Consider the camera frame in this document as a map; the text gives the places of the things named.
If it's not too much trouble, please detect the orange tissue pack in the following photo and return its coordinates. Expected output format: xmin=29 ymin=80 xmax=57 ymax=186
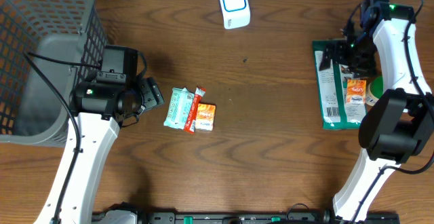
xmin=195 ymin=103 xmax=216 ymax=131
xmin=345 ymin=79 xmax=366 ymax=105

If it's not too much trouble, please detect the teal wet wipes pack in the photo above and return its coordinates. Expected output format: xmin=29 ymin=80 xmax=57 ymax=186
xmin=163 ymin=88 xmax=195 ymax=129

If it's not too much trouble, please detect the green lid jar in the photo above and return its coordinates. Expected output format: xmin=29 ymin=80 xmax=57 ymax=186
xmin=366 ymin=76 xmax=383 ymax=107

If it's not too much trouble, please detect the red stick sachet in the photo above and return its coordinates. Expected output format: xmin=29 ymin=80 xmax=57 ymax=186
xmin=183 ymin=86 xmax=206 ymax=134

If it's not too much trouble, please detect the green 3M gloves package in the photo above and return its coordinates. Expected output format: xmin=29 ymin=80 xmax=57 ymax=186
xmin=312 ymin=41 xmax=366 ymax=130

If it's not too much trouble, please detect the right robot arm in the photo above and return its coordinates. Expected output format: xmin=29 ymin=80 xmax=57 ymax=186
xmin=286 ymin=0 xmax=433 ymax=223

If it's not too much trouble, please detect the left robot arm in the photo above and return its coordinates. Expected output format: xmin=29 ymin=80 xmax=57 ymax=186
xmin=36 ymin=45 xmax=164 ymax=223

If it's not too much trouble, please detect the white barcode scanner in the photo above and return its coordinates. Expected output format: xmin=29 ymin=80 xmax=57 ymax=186
xmin=219 ymin=0 xmax=251 ymax=30

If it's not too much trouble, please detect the grey plastic mesh basket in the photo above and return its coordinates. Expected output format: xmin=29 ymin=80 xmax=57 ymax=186
xmin=1 ymin=0 xmax=108 ymax=147

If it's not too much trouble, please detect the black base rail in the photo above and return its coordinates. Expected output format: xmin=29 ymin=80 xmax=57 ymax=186
xmin=91 ymin=203 xmax=401 ymax=224

